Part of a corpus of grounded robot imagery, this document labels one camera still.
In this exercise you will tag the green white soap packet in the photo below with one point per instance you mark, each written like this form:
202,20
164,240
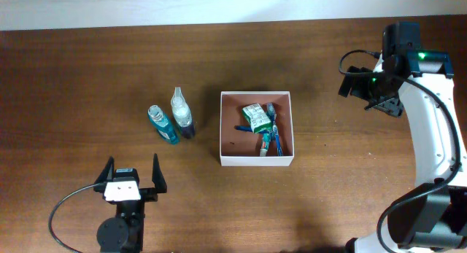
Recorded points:
257,118

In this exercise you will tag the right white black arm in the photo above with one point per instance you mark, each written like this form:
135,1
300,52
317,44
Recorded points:
419,83

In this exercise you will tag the blue white toothbrush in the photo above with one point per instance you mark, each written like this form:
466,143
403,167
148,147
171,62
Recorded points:
270,110

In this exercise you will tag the teal mouthwash bottle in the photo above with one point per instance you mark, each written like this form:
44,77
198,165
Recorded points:
163,125

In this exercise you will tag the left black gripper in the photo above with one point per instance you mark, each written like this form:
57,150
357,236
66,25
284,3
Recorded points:
151,194

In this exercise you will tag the blue disposable razor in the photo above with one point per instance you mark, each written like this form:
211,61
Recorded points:
243,128

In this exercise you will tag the clear foam soap bottle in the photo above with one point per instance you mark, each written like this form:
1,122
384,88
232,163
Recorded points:
182,114

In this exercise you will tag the teal toothpaste tube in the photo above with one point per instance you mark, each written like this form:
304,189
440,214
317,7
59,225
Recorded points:
266,139

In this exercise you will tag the white cardboard box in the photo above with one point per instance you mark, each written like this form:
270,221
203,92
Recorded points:
241,148

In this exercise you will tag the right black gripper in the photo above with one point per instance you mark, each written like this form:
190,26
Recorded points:
392,106

